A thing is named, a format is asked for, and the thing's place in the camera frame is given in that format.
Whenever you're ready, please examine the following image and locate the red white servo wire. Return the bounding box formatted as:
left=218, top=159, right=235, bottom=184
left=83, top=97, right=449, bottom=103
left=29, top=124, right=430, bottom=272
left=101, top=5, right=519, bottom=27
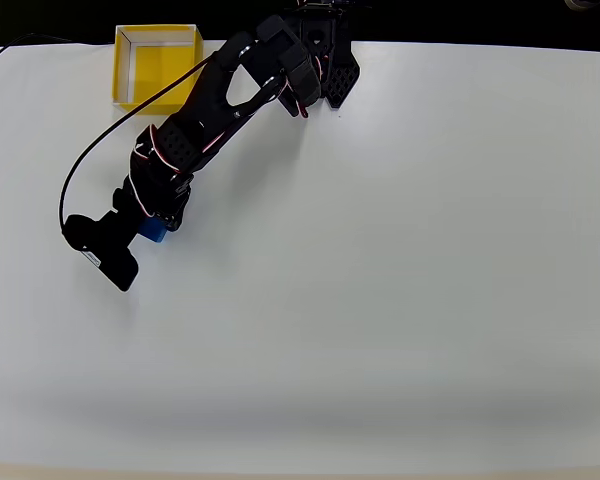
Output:
left=130, top=123, right=231, bottom=219

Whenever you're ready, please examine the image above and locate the blue block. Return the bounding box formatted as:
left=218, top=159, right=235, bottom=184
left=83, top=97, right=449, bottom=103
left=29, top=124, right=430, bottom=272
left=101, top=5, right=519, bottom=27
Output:
left=137, top=216, right=171, bottom=246

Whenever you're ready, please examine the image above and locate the thin black cable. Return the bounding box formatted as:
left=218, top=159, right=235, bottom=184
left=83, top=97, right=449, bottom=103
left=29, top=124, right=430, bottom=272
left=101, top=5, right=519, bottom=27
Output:
left=0, top=32, right=117, bottom=69

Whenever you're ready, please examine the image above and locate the yellow cardboard box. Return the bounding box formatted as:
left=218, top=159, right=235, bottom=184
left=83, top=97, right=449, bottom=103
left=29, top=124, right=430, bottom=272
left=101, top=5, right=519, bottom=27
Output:
left=111, top=23, right=204, bottom=117

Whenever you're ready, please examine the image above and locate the black webcam with label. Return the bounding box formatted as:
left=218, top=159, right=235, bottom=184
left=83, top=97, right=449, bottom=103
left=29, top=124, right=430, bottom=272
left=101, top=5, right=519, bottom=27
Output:
left=61, top=199, right=147, bottom=294

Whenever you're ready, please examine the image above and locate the thick black camera cable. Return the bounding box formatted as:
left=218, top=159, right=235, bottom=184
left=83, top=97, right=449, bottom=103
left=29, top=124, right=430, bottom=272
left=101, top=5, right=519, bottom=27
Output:
left=56, top=52, right=222, bottom=239

